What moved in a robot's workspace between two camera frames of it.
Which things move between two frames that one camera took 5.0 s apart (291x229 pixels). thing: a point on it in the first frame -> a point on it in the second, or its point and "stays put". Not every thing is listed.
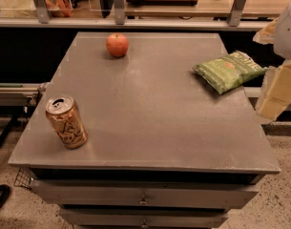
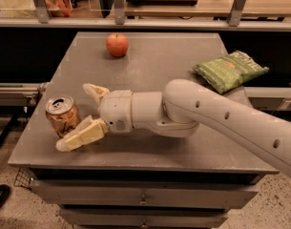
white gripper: [287, 32] -> [115, 110]
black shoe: [0, 194] stays put
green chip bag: [229, 71] stays put
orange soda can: [66, 119] stays put
